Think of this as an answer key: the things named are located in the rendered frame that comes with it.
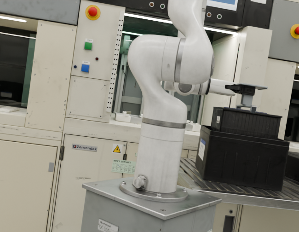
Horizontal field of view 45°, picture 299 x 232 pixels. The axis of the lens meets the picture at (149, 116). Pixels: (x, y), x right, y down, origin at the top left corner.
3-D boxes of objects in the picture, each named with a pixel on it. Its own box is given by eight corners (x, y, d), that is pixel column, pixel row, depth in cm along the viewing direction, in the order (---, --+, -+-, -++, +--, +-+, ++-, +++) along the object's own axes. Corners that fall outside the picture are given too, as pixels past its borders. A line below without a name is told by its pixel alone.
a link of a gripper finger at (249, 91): (236, 93, 135) (254, 95, 135) (238, 93, 132) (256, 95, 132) (237, 84, 135) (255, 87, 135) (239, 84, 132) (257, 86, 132)
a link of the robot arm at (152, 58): (183, 129, 93) (197, 35, 91) (113, 118, 96) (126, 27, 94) (186, 126, 104) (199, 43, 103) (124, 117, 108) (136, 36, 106)
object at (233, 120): (204, 158, 150) (216, 82, 149) (253, 165, 150) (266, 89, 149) (214, 170, 126) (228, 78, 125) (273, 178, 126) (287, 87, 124)
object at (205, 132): (194, 165, 153) (200, 124, 152) (260, 174, 152) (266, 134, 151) (202, 180, 125) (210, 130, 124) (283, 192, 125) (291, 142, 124)
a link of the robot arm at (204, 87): (196, 95, 142) (204, 95, 142) (198, 94, 133) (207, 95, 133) (199, 73, 141) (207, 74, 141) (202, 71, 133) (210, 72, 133)
